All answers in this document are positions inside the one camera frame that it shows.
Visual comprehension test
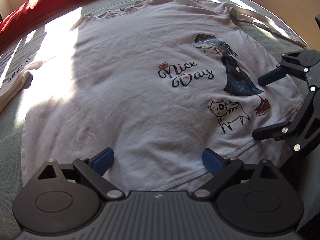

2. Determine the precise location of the white printed t-shirt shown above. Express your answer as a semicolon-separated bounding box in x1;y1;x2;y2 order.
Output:
1;0;303;191

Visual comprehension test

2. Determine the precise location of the green plaid bed sheet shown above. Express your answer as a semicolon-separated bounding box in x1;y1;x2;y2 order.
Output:
1;0;319;239

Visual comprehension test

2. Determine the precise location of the red blanket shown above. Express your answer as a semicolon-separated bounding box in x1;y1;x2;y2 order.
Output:
1;0;85;50

